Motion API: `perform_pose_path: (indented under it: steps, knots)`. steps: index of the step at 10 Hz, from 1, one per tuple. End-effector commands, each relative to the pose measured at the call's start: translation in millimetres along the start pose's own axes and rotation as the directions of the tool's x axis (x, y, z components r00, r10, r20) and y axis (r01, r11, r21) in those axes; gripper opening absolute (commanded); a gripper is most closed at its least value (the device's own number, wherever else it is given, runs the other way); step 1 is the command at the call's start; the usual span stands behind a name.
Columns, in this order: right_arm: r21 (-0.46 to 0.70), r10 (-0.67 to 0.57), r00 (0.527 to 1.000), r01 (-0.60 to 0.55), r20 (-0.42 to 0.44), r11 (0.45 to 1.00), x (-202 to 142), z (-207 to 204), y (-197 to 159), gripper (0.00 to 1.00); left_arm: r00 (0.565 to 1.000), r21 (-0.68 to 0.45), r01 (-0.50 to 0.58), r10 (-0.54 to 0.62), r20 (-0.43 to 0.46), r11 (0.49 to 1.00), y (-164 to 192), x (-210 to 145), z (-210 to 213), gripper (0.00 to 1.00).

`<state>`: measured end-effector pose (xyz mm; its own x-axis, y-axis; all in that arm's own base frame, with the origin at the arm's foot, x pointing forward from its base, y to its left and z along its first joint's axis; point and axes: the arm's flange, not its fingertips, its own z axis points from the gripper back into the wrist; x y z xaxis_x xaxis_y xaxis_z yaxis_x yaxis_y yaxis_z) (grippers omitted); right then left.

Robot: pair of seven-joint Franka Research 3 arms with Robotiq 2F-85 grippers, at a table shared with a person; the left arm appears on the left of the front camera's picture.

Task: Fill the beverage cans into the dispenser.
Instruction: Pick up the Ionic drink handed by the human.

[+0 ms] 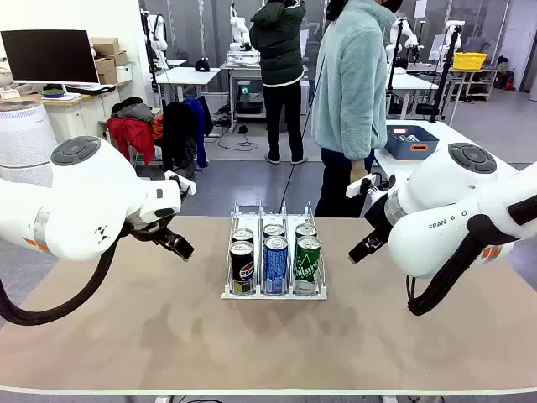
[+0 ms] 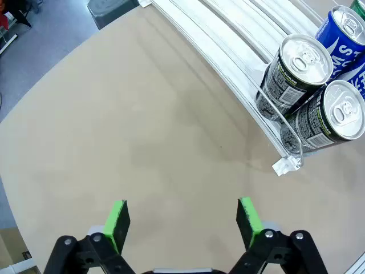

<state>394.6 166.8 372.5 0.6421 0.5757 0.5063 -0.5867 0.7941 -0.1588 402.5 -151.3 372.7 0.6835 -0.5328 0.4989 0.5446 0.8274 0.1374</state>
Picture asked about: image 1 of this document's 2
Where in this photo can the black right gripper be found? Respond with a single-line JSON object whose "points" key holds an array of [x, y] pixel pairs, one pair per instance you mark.
{"points": [[379, 218]]}

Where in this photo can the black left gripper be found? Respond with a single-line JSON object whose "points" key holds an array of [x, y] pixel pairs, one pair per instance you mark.
{"points": [[147, 230]]}

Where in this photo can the black Pepsi can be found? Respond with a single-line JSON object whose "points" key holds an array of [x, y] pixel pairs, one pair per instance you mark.
{"points": [[243, 235], [242, 268]]}

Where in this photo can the blue Pocari Sweat can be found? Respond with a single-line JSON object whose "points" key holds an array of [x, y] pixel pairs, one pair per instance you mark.
{"points": [[275, 264], [274, 230]]}

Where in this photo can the blue plastic basket orange trim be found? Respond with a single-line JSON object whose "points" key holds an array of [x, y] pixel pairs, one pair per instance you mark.
{"points": [[409, 149]]}

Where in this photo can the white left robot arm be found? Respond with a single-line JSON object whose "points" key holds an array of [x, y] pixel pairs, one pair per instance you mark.
{"points": [[84, 201]]}

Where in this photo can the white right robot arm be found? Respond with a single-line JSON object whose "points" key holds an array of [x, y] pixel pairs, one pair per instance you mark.
{"points": [[440, 218]]}

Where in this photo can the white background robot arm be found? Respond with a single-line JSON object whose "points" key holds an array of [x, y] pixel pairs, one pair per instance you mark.
{"points": [[157, 38], [405, 38], [451, 38], [239, 29]]}

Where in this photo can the person's right forearm teal sleeve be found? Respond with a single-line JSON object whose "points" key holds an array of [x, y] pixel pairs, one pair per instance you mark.
{"points": [[361, 134]]}

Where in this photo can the clear white can dispenser rack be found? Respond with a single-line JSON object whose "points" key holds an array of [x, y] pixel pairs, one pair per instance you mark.
{"points": [[274, 297]]}

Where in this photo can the green Chilsung cider can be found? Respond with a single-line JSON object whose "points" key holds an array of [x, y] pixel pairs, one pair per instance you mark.
{"points": [[307, 266], [306, 230]]}

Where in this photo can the red jacket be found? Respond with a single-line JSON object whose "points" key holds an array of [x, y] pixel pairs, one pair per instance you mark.
{"points": [[134, 134]]}

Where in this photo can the blue garment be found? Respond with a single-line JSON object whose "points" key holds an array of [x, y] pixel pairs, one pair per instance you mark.
{"points": [[203, 121]]}

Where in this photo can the grey garment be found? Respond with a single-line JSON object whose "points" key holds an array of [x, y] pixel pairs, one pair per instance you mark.
{"points": [[134, 111]]}

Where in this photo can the white side table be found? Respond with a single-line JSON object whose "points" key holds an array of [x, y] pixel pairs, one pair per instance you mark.
{"points": [[449, 130]]}

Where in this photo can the white desk wooden top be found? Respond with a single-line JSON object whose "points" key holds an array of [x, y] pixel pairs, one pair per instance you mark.
{"points": [[84, 113]]}

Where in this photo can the person in teal fleece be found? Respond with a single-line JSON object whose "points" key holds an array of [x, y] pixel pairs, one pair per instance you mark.
{"points": [[348, 84]]}

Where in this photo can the black computer tower green light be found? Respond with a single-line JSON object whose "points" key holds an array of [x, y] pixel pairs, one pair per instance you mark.
{"points": [[249, 98]]}

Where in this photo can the white background table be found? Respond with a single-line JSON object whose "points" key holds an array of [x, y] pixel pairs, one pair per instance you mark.
{"points": [[409, 84], [189, 77]]}

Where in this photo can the white storage box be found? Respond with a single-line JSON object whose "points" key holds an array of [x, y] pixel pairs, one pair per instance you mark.
{"points": [[125, 72]]}

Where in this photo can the black cap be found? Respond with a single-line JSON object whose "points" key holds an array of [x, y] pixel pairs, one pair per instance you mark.
{"points": [[202, 66]]}

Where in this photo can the cardboard box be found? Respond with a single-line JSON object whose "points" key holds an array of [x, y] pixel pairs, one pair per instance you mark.
{"points": [[107, 77], [105, 45], [110, 63]]}

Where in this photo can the black tripod stand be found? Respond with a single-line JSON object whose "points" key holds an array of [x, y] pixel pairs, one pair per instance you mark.
{"points": [[444, 75]]}

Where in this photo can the white air purifier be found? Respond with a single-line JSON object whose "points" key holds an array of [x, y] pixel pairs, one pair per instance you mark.
{"points": [[23, 134]]}

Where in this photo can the wooden storage shelf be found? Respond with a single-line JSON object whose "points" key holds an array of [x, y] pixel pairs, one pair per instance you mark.
{"points": [[478, 84]]}

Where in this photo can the green dish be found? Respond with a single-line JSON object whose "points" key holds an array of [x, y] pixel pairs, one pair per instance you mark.
{"points": [[53, 92]]}

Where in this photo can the yellow plastic crate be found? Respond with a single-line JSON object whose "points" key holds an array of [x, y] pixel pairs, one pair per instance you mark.
{"points": [[470, 61]]}

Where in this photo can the person in dark green jacket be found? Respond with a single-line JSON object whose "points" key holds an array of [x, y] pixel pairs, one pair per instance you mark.
{"points": [[279, 50]]}

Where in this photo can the red fire extinguisher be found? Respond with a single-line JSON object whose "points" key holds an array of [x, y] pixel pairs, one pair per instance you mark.
{"points": [[508, 80]]}

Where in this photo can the black computer monitor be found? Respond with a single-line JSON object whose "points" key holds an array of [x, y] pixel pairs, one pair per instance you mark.
{"points": [[48, 56]]}

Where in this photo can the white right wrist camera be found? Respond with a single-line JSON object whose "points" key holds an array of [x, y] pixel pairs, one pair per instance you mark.
{"points": [[356, 187]]}

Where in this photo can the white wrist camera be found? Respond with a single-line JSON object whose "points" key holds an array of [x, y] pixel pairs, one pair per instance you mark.
{"points": [[356, 187], [184, 184]]}

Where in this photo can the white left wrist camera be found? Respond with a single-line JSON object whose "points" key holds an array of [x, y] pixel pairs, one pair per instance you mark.
{"points": [[184, 184]]}

